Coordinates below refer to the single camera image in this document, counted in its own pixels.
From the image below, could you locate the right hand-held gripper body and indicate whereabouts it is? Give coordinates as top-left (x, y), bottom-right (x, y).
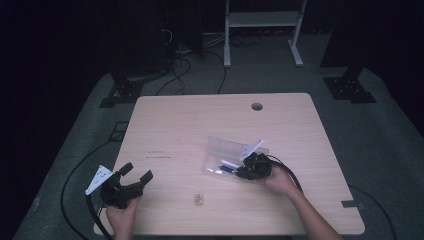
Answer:
top-left (237, 139), bottom-right (273, 181)

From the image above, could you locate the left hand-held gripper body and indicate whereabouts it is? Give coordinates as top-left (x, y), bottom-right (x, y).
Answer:
top-left (84, 164), bottom-right (145, 210)

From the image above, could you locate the white pen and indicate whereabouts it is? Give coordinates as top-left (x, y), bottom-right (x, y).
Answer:
top-left (220, 159), bottom-right (242, 169)

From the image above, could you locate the clear plastic bag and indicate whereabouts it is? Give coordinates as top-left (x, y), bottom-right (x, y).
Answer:
top-left (200, 135), bottom-right (270, 183)

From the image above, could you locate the person's left hand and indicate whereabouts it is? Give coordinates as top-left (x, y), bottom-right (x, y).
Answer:
top-left (105, 196), bottom-right (142, 233)

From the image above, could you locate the person's right hand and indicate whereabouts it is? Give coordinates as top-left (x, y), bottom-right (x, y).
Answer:
top-left (262, 165), bottom-right (302, 198)

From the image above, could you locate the black stand base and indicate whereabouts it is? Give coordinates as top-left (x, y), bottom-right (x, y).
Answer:
top-left (99, 66), bottom-right (145, 109)
top-left (322, 64), bottom-right (378, 104)

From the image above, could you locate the grey tape strip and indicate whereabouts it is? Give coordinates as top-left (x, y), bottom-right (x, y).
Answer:
top-left (341, 199), bottom-right (365, 209)

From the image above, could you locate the left hand-held gripper black cable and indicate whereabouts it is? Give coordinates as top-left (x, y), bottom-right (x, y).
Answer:
top-left (85, 195), bottom-right (114, 240)

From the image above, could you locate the hand-held gripper black cable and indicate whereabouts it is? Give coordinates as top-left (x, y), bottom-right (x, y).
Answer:
top-left (85, 195), bottom-right (114, 240)
top-left (265, 154), bottom-right (304, 194)

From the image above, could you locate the right hand-held gripper black cable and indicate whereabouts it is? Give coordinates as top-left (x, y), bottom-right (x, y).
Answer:
top-left (265, 154), bottom-right (304, 194)

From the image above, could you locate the black floor cable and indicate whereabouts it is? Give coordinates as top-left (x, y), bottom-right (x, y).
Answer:
top-left (60, 141), bottom-right (113, 240)
top-left (348, 184), bottom-right (398, 240)

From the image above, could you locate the bundle of floor cables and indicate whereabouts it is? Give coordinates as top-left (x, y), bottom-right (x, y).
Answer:
top-left (154, 28), bottom-right (264, 96)

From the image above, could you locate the white metal desk frame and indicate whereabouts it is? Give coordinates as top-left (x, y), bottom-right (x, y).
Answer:
top-left (223, 0), bottom-right (308, 68)

